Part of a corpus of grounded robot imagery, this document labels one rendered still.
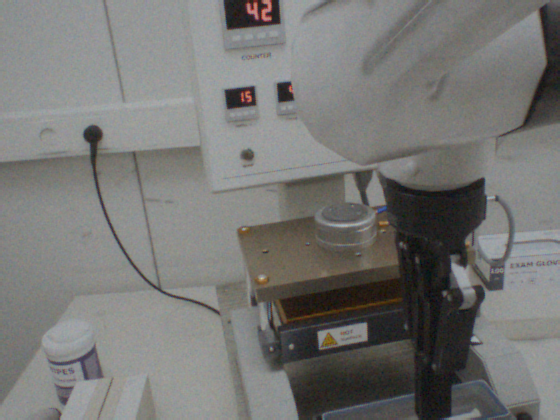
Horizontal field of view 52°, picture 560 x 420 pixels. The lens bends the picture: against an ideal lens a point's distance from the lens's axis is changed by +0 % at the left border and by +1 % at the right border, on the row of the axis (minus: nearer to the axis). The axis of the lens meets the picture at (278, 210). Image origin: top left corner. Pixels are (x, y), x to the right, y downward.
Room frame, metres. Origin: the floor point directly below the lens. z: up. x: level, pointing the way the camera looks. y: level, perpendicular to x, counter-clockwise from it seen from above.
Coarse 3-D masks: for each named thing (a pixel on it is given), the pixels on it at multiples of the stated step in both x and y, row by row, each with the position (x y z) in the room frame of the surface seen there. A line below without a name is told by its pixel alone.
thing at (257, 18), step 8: (248, 0) 0.79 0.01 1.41; (256, 0) 0.79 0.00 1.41; (264, 0) 0.79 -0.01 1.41; (272, 0) 0.79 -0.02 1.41; (232, 8) 0.79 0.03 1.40; (240, 8) 0.79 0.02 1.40; (248, 8) 0.79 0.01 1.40; (256, 8) 0.79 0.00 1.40; (264, 8) 0.79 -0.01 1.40; (272, 8) 0.79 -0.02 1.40; (232, 16) 0.78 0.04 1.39; (240, 16) 0.79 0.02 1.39; (248, 16) 0.79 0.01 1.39; (256, 16) 0.79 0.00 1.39; (264, 16) 0.79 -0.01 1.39; (272, 16) 0.79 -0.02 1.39; (232, 24) 0.78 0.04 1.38; (240, 24) 0.79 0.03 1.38; (248, 24) 0.79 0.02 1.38
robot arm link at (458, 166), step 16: (464, 144) 0.38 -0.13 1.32; (480, 144) 0.39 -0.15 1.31; (496, 144) 0.42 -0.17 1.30; (400, 160) 0.40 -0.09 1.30; (416, 160) 0.39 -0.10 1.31; (432, 160) 0.38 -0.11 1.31; (448, 160) 0.38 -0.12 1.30; (464, 160) 0.38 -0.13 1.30; (480, 160) 0.39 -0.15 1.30; (400, 176) 0.38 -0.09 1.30; (416, 176) 0.39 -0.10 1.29; (432, 176) 0.38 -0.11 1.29; (448, 176) 0.38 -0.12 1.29; (464, 176) 0.38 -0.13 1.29; (480, 176) 0.39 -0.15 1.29
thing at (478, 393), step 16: (464, 384) 0.50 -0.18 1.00; (480, 384) 0.50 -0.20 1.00; (400, 400) 0.49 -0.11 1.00; (464, 400) 0.48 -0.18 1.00; (480, 400) 0.48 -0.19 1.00; (496, 400) 0.48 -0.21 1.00; (336, 416) 0.47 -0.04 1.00; (352, 416) 0.47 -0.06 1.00; (368, 416) 0.47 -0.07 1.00; (384, 416) 0.47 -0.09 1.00; (400, 416) 0.47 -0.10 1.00; (416, 416) 0.46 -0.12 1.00; (464, 416) 0.46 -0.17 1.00; (480, 416) 0.46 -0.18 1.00
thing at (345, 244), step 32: (288, 224) 0.74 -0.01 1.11; (320, 224) 0.66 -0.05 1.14; (352, 224) 0.64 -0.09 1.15; (384, 224) 0.66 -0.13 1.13; (256, 256) 0.65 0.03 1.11; (288, 256) 0.64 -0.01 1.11; (320, 256) 0.63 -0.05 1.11; (352, 256) 0.63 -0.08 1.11; (384, 256) 0.62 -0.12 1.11; (256, 288) 0.57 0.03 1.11; (288, 288) 0.58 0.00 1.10; (320, 288) 0.58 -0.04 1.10
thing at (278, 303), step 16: (352, 288) 0.64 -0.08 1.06; (368, 288) 0.63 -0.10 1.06; (384, 288) 0.63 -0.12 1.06; (400, 288) 0.63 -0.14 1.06; (288, 304) 0.61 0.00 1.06; (304, 304) 0.61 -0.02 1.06; (320, 304) 0.61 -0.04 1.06; (336, 304) 0.60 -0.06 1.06; (352, 304) 0.60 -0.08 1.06; (368, 304) 0.60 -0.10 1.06; (384, 304) 0.60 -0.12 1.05; (288, 320) 0.58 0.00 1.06
